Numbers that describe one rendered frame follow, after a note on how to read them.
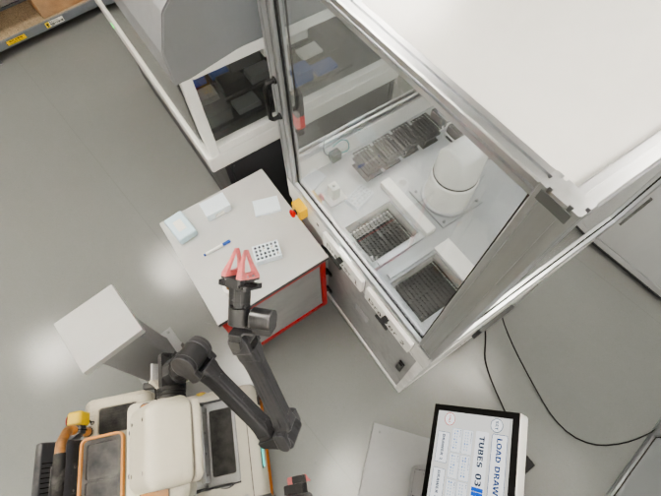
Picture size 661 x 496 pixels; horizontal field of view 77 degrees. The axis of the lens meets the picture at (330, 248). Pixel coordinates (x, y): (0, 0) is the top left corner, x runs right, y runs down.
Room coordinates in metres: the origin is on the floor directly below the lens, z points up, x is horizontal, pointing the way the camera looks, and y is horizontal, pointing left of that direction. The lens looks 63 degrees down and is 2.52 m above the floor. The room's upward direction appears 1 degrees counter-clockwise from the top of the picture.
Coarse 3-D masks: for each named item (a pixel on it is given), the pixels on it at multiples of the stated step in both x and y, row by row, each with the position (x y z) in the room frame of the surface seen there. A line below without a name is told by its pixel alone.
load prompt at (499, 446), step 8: (496, 440) 0.04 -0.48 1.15; (504, 440) 0.04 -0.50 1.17; (496, 448) 0.02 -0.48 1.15; (504, 448) 0.02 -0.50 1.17; (496, 456) 0.00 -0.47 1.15; (504, 456) 0.00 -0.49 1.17; (496, 464) -0.03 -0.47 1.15; (504, 464) -0.03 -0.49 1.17; (496, 472) -0.05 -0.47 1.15; (504, 472) -0.05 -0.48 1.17; (488, 480) -0.07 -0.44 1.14; (496, 480) -0.07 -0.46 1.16; (504, 480) -0.07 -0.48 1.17; (488, 488) -0.09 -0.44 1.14; (496, 488) -0.09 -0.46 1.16; (504, 488) -0.09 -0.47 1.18
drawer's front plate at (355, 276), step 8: (328, 232) 0.87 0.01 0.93; (328, 240) 0.84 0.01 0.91; (328, 248) 0.84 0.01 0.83; (336, 248) 0.80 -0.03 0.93; (336, 256) 0.79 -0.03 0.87; (344, 256) 0.76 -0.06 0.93; (344, 264) 0.74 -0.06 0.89; (352, 272) 0.69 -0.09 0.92; (352, 280) 0.69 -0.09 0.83; (360, 280) 0.64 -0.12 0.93; (360, 288) 0.64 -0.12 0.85
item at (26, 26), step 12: (24, 0) 3.79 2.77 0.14; (84, 0) 3.78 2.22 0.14; (0, 12) 3.63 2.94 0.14; (12, 12) 3.63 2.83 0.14; (24, 12) 3.63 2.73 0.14; (36, 12) 3.62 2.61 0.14; (60, 12) 3.62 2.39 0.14; (72, 12) 3.62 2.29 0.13; (84, 12) 3.68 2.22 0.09; (0, 24) 3.47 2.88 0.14; (12, 24) 3.47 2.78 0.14; (24, 24) 3.46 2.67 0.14; (36, 24) 3.46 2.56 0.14; (48, 24) 3.47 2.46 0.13; (0, 36) 3.30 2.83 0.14; (12, 36) 3.27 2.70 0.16; (24, 36) 3.32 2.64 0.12; (0, 48) 3.18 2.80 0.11; (0, 60) 3.16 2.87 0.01
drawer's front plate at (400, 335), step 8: (368, 288) 0.61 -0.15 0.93; (368, 296) 0.59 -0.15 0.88; (376, 296) 0.57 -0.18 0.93; (376, 304) 0.55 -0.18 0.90; (376, 312) 0.54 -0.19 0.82; (384, 312) 0.51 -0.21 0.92; (392, 320) 0.48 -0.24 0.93; (392, 328) 0.46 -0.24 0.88; (400, 328) 0.44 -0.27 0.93; (400, 336) 0.42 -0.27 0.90; (400, 344) 0.40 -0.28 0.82; (408, 344) 0.38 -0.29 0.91
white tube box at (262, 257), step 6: (276, 240) 0.91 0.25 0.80; (258, 246) 0.88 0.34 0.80; (264, 246) 0.89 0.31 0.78; (276, 246) 0.88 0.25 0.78; (258, 252) 0.85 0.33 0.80; (264, 252) 0.85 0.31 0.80; (270, 252) 0.85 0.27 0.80; (258, 258) 0.82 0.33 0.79; (264, 258) 0.82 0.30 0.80; (270, 258) 0.82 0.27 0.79; (276, 258) 0.83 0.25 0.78; (258, 264) 0.80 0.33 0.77
